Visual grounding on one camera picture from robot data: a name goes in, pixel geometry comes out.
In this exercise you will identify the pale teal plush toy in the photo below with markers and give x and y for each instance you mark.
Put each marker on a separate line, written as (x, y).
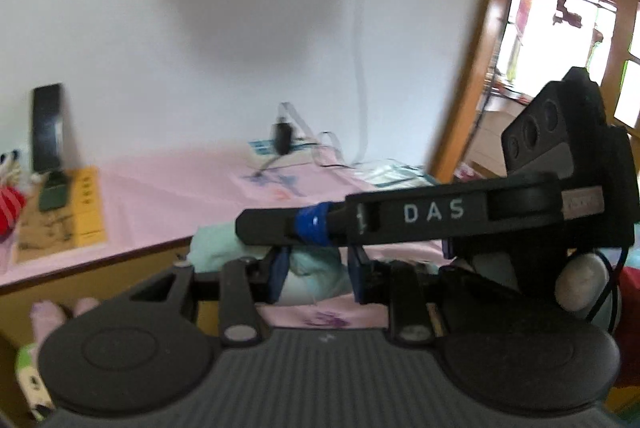
(315, 280)

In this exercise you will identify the white power strip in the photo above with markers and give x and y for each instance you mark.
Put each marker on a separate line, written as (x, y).
(260, 146)

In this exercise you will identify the brown cardboard box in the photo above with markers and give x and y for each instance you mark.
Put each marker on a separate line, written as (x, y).
(100, 288)

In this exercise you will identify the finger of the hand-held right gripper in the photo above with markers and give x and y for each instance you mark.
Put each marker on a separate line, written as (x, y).
(310, 223)

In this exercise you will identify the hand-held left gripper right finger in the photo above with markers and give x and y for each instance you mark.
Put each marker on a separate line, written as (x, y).
(357, 280)

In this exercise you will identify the wooden door frame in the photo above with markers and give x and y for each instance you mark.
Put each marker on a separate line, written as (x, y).
(485, 57)

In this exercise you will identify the yellow book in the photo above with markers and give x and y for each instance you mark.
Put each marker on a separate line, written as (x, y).
(87, 208)

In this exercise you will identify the black smartphone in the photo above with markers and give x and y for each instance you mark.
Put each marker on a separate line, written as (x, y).
(47, 127)

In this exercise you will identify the panda plush toy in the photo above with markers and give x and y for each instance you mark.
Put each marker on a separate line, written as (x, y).
(12, 165)

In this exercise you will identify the green mushroom plush toy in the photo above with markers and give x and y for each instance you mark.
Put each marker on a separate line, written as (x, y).
(30, 373)

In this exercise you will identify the pink printed bedsheet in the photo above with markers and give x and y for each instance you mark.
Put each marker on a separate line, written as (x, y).
(170, 198)

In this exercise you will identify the dark green phone stand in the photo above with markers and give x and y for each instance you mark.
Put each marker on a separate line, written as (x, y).
(54, 193)

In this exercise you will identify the black charger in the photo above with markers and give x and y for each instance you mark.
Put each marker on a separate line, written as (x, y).
(282, 137)

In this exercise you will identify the mauve plush toy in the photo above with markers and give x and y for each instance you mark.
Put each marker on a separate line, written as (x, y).
(47, 315)

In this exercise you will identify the checkered cloth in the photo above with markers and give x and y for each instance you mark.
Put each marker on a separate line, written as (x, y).
(395, 173)

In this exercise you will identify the red plush toy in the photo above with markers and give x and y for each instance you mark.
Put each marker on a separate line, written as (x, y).
(10, 208)

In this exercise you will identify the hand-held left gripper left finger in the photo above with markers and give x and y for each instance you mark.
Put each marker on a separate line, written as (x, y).
(280, 273)

